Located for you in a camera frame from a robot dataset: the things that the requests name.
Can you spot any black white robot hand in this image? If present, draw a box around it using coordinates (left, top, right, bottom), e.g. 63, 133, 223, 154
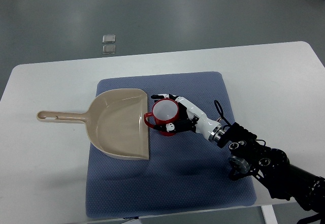
144, 94, 225, 142

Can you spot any red cup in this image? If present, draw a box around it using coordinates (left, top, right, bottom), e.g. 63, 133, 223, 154
144, 99, 179, 129

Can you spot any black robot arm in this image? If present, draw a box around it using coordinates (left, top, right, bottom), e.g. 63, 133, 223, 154
213, 122, 324, 223

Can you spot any beige plastic dustpan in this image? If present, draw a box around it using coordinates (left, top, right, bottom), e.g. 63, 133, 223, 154
37, 88, 150, 160

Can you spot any blue grey mat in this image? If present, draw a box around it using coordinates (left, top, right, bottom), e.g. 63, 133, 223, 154
86, 72, 256, 218

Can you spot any lower metal floor plate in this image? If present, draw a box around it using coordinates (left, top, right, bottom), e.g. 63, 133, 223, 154
102, 44, 116, 54

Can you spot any metal floor plate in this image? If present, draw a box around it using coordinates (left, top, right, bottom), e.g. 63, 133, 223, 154
102, 44, 116, 54
102, 34, 116, 44

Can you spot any upper metal floor plate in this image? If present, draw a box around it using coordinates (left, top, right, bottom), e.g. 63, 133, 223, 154
102, 34, 116, 44

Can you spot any white table leg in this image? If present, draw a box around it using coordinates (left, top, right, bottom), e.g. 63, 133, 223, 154
261, 205, 278, 224

